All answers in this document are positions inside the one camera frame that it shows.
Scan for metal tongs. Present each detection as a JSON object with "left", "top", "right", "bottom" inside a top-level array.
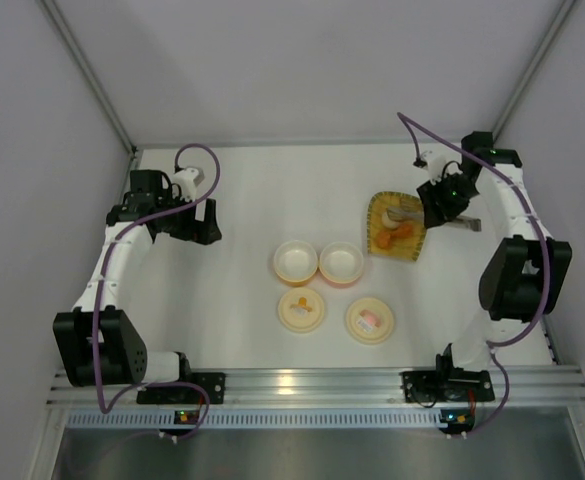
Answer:
[{"left": 381, "top": 207, "right": 482, "bottom": 232}]

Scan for orange fried food piece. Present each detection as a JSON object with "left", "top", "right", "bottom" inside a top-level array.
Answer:
[{"left": 393, "top": 222, "right": 414, "bottom": 239}]

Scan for white round bun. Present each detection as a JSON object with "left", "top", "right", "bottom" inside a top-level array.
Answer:
[{"left": 381, "top": 211, "right": 399, "bottom": 230}]

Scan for orange fried food chunk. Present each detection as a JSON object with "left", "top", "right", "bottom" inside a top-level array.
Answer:
[{"left": 375, "top": 230, "right": 393, "bottom": 250}]

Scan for cream lid pink knob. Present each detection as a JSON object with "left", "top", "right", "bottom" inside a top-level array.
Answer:
[{"left": 345, "top": 297, "right": 395, "bottom": 345}]

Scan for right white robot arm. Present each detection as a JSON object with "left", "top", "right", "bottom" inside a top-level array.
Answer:
[{"left": 412, "top": 131, "right": 572, "bottom": 401}]

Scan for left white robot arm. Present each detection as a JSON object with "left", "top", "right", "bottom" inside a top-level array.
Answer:
[{"left": 53, "top": 166, "right": 222, "bottom": 387}]

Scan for yellow lunch bowl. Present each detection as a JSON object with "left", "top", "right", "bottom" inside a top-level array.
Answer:
[{"left": 273, "top": 240, "right": 318, "bottom": 286}]

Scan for pink lunch bowl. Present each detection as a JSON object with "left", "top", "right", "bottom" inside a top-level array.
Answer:
[{"left": 319, "top": 242, "right": 365, "bottom": 287}]

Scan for yellow woven tray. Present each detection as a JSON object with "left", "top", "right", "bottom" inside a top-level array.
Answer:
[{"left": 366, "top": 191, "right": 427, "bottom": 262}]

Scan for cream lid orange knob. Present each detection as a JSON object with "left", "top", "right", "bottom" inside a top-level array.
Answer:
[{"left": 277, "top": 287, "right": 326, "bottom": 334}]

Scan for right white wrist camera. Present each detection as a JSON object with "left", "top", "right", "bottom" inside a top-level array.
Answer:
[{"left": 413, "top": 150, "right": 447, "bottom": 183}]

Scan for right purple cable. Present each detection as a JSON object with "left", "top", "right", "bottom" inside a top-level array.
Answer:
[{"left": 396, "top": 112, "right": 553, "bottom": 441}]

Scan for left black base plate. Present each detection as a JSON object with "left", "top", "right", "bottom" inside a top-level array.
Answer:
[{"left": 136, "top": 371, "right": 226, "bottom": 405}]

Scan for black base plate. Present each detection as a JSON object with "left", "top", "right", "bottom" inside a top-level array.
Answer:
[
  {"left": 401, "top": 368, "right": 495, "bottom": 405},
  {"left": 136, "top": 371, "right": 226, "bottom": 405}
]

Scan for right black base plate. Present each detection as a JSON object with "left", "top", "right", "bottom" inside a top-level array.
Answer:
[{"left": 401, "top": 368, "right": 495, "bottom": 405}]

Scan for aluminium mounting rail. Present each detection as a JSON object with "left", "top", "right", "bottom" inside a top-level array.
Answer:
[{"left": 46, "top": 365, "right": 585, "bottom": 407}]

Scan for slotted grey cable duct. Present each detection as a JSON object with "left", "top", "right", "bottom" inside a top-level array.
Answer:
[{"left": 66, "top": 409, "right": 443, "bottom": 430}]

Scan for right aluminium frame post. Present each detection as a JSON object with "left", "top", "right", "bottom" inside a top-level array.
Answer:
[{"left": 491, "top": 0, "right": 581, "bottom": 141}]

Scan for aluminium frame post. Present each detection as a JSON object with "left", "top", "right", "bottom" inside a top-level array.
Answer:
[
  {"left": 491, "top": 0, "right": 581, "bottom": 141},
  {"left": 36, "top": 0, "right": 137, "bottom": 157}
]

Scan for left aluminium frame post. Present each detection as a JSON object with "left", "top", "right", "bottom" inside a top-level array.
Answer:
[{"left": 36, "top": 0, "right": 137, "bottom": 157}]

